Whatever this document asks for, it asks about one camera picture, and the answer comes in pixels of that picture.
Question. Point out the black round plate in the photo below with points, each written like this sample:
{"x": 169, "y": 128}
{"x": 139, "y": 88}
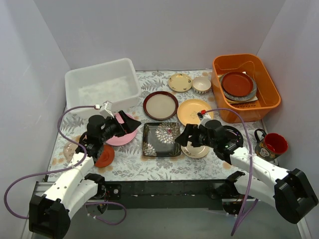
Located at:
{"x": 233, "y": 134}

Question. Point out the clear glass floral plate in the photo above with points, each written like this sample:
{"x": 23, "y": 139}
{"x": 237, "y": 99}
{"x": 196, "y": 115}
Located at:
{"x": 69, "y": 150}

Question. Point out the small red round plate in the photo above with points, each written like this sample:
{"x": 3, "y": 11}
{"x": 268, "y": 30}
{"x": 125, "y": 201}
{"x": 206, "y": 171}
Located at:
{"x": 105, "y": 156}

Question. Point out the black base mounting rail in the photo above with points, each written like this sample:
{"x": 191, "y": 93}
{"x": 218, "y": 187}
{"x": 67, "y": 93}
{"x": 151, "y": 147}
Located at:
{"x": 162, "y": 195}

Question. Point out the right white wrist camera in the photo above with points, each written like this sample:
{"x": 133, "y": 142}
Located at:
{"x": 204, "y": 117}

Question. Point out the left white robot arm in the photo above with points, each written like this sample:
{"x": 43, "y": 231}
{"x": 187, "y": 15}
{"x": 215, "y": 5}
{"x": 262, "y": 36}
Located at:
{"x": 50, "y": 214}

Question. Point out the yellow plate in orange bin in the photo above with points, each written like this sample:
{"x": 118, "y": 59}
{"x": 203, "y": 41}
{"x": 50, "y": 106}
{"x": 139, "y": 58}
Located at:
{"x": 238, "y": 102}

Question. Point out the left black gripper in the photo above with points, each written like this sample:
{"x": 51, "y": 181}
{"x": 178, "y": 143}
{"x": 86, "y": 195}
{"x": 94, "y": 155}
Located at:
{"x": 120, "y": 126}

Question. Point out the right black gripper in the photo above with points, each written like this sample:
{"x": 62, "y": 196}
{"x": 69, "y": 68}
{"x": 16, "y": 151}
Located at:
{"x": 193, "y": 135}

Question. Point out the cream plate with black mark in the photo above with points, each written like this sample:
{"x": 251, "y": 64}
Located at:
{"x": 195, "y": 152}

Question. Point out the grey plate in orange bin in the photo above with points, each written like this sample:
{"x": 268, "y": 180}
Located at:
{"x": 244, "y": 98}

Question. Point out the large yellow round plate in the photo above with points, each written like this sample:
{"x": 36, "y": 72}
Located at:
{"x": 187, "y": 111}

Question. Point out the white plastic bin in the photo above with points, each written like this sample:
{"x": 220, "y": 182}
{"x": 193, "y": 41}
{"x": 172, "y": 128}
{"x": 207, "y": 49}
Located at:
{"x": 115, "y": 81}

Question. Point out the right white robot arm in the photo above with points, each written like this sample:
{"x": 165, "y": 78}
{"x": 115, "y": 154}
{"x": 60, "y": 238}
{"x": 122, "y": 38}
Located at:
{"x": 289, "y": 192}

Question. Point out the small cream floral plate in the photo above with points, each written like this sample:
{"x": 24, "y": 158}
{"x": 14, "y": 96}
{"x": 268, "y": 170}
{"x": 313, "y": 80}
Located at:
{"x": 180, "y": 82}

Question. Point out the maroon rimmed round plate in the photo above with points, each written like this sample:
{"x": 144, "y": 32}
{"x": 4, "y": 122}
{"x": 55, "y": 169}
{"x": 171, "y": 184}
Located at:
{"x": 160, "y": 105}

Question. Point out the floral patterned table mat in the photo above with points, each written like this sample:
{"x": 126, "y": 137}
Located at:
{"x": 129, "y": 163}

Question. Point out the red plate in orange bin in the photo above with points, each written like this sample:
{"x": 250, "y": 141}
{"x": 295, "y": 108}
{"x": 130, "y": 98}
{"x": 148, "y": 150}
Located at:
{"x": 237, "y": 84}

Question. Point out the orange plastic bin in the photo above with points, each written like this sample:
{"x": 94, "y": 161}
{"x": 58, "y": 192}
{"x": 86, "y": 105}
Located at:
{"x": 267, "y": 95}

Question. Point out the white ceramic bowl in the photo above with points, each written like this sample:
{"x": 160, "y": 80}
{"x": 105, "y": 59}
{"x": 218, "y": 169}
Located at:
{"x": 201, "y": 85}

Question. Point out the pink round plate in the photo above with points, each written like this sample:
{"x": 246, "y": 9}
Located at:
{"x": 120, "y": 141}

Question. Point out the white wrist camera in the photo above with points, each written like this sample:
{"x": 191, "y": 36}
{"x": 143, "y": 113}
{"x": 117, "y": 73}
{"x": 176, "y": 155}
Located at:
{"x": 204, "y": 117}
{"x": 105, "y": 109}

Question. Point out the black square floral plate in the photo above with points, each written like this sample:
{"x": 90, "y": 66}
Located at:
{"x": 159, "y": 139}

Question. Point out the red black skull mug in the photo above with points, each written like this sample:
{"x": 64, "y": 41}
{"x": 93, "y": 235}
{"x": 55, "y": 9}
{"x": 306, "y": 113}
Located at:
{"x": 269, "y": 145}

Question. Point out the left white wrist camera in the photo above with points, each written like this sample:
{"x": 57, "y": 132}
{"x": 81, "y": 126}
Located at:
{"x": 105, "y": 109}

